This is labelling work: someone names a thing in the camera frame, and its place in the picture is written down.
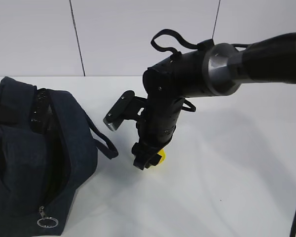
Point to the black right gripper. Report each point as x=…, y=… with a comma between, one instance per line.
x=156, y=129

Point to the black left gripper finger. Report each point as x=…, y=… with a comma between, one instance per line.
x=8, y=115

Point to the yellow lemon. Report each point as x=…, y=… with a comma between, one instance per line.
x=162, y=156

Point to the dark navy fabric bag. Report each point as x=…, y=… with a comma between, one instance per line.
x=44, y=158

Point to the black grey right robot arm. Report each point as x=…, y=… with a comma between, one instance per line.
x=207, y=70

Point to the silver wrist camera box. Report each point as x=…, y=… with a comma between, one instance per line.
x=127, y=107

